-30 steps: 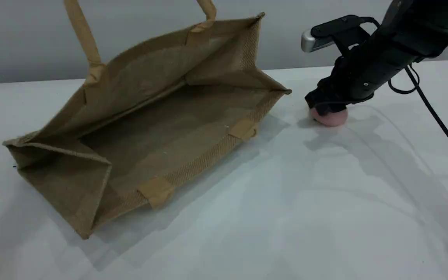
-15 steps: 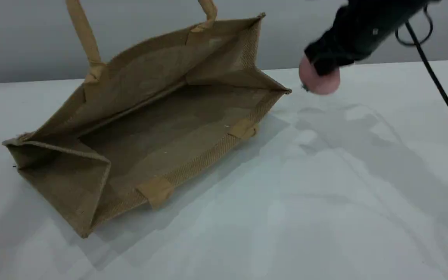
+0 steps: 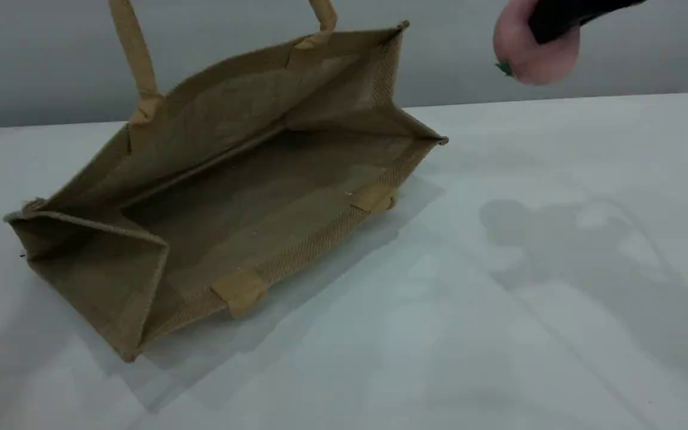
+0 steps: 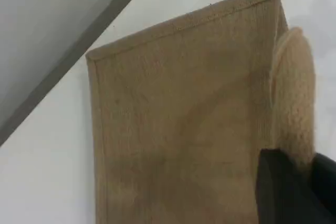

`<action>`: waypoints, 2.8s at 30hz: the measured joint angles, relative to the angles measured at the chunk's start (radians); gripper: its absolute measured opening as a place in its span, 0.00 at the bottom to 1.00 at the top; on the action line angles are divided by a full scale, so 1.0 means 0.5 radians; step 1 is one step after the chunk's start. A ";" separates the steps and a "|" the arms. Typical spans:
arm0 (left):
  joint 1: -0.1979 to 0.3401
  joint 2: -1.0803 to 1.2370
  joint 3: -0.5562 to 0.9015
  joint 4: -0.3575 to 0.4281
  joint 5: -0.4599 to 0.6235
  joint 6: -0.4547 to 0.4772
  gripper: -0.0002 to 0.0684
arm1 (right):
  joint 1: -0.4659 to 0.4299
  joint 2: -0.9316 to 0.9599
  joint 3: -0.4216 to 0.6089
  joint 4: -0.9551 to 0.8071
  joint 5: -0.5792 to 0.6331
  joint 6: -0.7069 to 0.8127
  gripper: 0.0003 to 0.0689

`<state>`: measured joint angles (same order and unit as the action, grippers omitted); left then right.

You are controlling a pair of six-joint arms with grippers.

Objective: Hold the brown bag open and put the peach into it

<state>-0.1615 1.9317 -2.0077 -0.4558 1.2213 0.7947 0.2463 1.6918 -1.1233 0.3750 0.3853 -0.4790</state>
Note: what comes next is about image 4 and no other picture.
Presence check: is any brown jute tote bag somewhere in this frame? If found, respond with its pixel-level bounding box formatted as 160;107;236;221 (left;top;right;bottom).
85;0;317;224

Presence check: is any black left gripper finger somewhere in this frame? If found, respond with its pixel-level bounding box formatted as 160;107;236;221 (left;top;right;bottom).
255;149;320;224
311;152;336;224

